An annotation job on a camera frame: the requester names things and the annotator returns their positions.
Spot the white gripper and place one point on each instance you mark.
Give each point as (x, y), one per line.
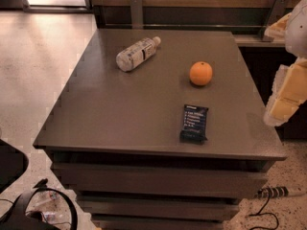
(297, 33)

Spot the orange fruit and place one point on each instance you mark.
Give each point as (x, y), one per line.
(201, 73)

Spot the dark blue snack packet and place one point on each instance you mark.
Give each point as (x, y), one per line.
(194, 124)

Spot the white power strip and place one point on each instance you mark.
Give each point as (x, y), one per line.
(279, 191)

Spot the clear plastic water bottle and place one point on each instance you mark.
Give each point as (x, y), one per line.
(137, 53)

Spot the grey drawer cabinet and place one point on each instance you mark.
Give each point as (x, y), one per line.
(113, 136)

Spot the wooden wall shelf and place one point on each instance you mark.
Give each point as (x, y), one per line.
(251, 40)

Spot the right metal shelf bracket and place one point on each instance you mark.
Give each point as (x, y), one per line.
(276, 12)

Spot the metal shelf bracket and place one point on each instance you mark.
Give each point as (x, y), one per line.
(276, 12)
(136, 14)

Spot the left metal shelf bracket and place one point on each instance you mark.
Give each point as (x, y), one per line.
(136, 14)

